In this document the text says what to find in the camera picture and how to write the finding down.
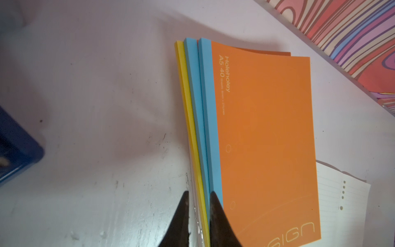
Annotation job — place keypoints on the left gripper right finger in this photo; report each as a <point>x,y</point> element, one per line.
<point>221,233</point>

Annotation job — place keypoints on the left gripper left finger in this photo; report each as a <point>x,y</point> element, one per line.
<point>177,234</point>

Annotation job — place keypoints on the orange cover notebook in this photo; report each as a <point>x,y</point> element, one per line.
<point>193,67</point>

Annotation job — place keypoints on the blue stapler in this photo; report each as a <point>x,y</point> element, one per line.
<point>19,150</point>

